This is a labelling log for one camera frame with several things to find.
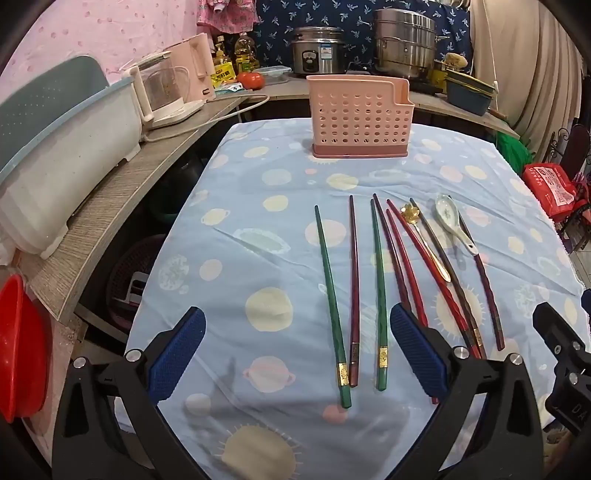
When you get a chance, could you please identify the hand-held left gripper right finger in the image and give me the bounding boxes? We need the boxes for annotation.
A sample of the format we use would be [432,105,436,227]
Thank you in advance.
[390,302,550,480]

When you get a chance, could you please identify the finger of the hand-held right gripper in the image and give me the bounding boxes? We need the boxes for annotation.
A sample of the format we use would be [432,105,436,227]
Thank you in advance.
[532,302,591,370]

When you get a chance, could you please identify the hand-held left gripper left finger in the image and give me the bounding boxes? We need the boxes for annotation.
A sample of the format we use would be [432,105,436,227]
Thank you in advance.
[52,307,207,480]

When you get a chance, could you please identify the red chopstick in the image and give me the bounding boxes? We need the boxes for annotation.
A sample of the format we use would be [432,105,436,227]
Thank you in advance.
[386,198,483,361]
[385,209,440,405]

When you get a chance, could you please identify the maroon chopstick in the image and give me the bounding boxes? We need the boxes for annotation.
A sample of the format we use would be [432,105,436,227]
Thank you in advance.
[348,195,361,387]
[372,193,413,312]

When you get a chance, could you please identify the green chopstick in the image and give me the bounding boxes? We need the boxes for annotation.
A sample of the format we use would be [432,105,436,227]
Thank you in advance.
[314,205,352,410]
[369,198,387,392]

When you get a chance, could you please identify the pink perforated utensil holder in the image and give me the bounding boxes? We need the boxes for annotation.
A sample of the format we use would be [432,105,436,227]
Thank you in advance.
[306,75,416,160]

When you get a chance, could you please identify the dark brown chopstick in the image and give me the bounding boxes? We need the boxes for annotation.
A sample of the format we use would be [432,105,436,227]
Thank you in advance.
[409,198,488,360]
[448,195,506,352]

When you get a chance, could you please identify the gold flower spoon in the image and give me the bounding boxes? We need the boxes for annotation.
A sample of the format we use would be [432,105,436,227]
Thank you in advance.
[400,202,452,282]

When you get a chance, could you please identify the red shopping bag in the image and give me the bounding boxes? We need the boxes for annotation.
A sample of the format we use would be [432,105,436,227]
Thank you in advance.
[522,162,579,217]

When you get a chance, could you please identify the white ceramic spoon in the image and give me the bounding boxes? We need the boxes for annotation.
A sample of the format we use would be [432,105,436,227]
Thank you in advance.
[435,194,480,257]

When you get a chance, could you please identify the blue printed tablecloth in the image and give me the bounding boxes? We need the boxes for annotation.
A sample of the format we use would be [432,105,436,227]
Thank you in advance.
[113,121,587,480]

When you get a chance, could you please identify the red plastic basin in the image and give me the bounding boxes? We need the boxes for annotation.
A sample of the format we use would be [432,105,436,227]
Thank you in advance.
[0,274,49,423]

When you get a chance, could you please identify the grey wooden counter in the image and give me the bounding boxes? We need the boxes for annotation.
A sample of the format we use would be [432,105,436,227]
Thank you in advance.
[23,76,520,324]

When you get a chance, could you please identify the dark metal chair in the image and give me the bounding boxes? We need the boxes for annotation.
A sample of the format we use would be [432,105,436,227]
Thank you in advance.
[549,124,591,252]

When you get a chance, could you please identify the green plastic bag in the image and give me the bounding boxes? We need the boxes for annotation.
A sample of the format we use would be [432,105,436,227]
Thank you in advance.
[494,131,530,169]

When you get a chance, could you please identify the teal and white plastic bin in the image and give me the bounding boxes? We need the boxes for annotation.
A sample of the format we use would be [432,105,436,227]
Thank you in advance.
[0,55,141,259]

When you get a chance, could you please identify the blue and yellow basin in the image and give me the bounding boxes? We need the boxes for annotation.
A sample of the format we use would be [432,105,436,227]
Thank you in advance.
[447,85,493,116]
[445,71,498,94]

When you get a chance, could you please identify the black induction cooker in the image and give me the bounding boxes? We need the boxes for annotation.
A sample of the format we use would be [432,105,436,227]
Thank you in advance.
[406,76,448,94]

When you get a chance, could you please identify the white glass kettle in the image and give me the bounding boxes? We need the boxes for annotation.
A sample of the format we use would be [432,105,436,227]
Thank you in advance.
[128,53,204,130]

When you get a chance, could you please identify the beige curtain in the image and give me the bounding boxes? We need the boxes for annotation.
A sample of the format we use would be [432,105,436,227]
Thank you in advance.
[466,0,588,139]

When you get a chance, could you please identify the yellow label bottle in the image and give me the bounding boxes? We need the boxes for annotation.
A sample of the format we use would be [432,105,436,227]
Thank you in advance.
[212,36,232,89]

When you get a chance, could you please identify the pink electric kettle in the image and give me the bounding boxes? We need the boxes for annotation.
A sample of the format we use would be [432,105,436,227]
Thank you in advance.
[168,33,217,103]

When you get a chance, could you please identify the clear food container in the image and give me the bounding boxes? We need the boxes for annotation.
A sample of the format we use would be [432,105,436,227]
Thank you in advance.
[256,66,291,84]

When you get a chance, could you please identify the steel steamer pot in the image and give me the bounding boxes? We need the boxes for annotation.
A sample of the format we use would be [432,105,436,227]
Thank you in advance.
[373,8,437,80]

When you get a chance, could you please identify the large cooking oil bottle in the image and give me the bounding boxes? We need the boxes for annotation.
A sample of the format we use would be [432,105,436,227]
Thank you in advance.
[235,32,257,75]

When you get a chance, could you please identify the steel rice cooker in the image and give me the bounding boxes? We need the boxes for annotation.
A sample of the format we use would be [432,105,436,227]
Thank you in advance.
[291,27,345,77]

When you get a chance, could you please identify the pink dotted curtain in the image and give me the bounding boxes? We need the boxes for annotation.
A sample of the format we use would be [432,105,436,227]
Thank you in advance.
[9,0,206,93]

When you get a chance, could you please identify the pink patterned apron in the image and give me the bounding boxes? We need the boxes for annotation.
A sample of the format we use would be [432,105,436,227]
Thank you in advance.
[196,0,260,34]

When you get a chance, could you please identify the navy printed cloth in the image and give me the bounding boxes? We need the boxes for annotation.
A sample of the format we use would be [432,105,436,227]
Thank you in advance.
[252,0,472,75]

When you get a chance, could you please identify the white power cable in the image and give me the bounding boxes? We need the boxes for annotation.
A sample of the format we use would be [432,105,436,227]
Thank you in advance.
[142,94,271,144]

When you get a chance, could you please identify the white pull cord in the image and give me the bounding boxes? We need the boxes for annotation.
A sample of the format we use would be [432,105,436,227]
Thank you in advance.
[480,0,502,93]

